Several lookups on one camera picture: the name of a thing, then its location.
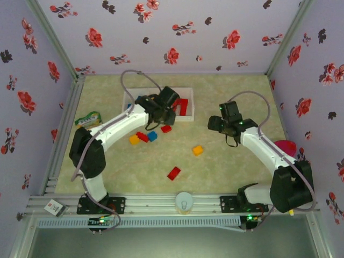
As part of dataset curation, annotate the pink round bowl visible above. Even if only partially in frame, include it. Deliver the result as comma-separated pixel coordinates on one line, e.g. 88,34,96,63
274,139,297,157

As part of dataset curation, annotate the green snack packet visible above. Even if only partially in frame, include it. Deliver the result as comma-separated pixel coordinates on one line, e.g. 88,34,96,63
74,111,103,128

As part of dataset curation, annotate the white round cup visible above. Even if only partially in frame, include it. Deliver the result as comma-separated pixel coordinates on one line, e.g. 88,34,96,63
174,191,194,216

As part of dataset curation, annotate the small circuit board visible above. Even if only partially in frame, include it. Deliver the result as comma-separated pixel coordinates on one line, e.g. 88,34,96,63
88,216,115,229
243,214,263,224

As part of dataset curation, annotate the white card box red logo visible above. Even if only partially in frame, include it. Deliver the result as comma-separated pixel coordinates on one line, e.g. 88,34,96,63
44,198,68,218

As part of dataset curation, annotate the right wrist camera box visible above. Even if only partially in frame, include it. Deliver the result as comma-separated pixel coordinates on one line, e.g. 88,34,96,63
219,101,243,123

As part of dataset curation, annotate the grey right camera cable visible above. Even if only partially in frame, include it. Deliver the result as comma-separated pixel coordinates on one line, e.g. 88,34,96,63
227,90,316,229

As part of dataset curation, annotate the grey camera cable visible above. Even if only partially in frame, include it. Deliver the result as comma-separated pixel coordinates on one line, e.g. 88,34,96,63
71,69,163,232
227,90,316,229

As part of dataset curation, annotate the grey left camera cable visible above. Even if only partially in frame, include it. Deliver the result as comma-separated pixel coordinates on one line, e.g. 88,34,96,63
71,69,163,232

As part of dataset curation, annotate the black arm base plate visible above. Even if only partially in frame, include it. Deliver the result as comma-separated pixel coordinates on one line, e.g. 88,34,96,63
219,195,269,213
77,197,126,215

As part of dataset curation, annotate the aluminium front rail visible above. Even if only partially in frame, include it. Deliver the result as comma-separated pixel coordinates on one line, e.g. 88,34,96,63
25,192,320,216

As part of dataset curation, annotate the aluminium side rail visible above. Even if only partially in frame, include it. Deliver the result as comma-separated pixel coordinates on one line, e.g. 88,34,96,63
40,75,86,196

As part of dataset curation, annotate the grey slotted cable duct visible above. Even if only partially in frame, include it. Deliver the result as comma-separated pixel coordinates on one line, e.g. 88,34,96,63
36,217,241,229

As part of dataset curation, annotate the aluminium frame post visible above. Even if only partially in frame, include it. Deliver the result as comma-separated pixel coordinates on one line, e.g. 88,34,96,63
264,0,314,76
25,0,85,78

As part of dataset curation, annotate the aluminium frame bar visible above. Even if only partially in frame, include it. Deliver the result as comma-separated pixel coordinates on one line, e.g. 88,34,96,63
10,212,41,258
306,211,334,258

